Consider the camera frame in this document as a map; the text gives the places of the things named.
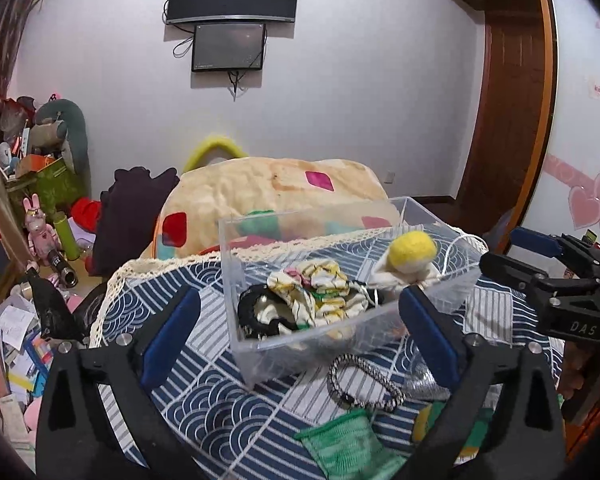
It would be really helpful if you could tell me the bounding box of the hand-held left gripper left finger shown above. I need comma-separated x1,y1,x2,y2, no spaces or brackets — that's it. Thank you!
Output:
35,287,202,480

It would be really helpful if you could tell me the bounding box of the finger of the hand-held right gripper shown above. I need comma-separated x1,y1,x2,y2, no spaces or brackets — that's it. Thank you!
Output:
510,226,565,259
479,251,600,307

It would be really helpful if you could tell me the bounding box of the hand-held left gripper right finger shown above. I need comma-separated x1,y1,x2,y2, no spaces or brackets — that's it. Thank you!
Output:
395,285,567,480

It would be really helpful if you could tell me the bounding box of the black white braided hair tie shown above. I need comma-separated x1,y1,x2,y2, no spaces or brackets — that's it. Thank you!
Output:
327,354,407,413

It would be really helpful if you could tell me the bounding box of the clear plastic box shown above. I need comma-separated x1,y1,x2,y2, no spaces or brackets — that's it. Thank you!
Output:
219,196,483,390

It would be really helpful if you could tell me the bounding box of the yellow green soft item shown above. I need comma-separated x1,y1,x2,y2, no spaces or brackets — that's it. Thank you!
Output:
411,401,496,462

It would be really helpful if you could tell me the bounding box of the silver shiny pouch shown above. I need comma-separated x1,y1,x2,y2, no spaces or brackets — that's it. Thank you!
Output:
404,352,452,402

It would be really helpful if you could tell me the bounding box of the blue wave pattern tablecloth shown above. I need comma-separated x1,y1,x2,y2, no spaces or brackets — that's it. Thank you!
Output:
87,225,566,480

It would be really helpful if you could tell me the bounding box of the black scrunchie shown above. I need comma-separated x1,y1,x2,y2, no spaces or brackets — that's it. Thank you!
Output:
237,284,301,337

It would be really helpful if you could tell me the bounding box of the yellow felt ball toy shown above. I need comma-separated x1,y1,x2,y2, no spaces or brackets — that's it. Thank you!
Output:
372,231,443,288

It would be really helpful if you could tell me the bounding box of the striped yellow white cloth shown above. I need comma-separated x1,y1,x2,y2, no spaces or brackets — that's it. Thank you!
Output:
267,261,376,332

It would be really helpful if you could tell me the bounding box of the black plastic bag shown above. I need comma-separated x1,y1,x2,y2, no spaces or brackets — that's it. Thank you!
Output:
27,270,89,344

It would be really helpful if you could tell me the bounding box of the black flashlight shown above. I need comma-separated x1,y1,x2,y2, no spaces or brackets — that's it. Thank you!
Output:
47,250,79,289

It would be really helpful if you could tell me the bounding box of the green mesh cloth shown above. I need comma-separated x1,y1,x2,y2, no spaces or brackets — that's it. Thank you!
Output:
295,408,407,480

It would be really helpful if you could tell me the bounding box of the brown wooden wardrobe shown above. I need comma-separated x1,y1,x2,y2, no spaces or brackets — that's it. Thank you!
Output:
428,0,559,257

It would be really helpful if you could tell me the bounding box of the dark purple cloth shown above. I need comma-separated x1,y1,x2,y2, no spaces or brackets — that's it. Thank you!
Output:
87,166,180,279

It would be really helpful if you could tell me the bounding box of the green cylinder bottle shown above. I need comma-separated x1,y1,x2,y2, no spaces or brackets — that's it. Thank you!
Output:
53,214,76,261

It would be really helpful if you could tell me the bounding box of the red cloth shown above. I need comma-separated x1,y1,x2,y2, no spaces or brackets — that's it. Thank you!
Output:
71,197,103,234

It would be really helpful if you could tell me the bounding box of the pile of papers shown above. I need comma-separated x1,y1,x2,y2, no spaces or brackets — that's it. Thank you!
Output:
0,280,57,462

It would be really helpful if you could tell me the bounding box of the pink bunny toy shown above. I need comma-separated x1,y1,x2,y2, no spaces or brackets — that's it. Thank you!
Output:
22,194,61,264

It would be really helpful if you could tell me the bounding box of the cream blanket with coloured diamonds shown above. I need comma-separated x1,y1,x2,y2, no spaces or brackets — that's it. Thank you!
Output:
140,157,402,262

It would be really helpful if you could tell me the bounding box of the white door with pink hearts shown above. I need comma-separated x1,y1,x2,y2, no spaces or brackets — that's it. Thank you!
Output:
520,0,600,252

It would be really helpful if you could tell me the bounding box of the green cardboard box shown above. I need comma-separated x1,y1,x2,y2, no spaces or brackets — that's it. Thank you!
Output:
5,157,86,221

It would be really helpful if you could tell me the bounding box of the yellow fuzzy hoop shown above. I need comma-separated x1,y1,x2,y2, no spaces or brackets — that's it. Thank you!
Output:
182,134,249,174

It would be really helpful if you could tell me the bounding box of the grey green plush toy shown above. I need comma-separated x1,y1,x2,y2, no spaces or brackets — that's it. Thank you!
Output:
32,99,90,192

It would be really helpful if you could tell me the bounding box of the pile of mixed clutter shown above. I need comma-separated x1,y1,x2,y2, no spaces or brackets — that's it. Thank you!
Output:
0,95,39,177

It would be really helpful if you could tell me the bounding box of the beige curtain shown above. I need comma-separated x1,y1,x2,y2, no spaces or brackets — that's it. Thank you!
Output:
0,0,48,283

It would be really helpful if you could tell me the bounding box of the black hanging cable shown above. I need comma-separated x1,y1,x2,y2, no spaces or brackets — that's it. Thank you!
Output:
228,70,246,102

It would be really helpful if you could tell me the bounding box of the black looped cable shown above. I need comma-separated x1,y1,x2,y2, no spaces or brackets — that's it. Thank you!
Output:
172,34,196,59

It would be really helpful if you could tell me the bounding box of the small black wall monitor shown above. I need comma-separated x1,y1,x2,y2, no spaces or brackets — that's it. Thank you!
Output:
191,22,267,73

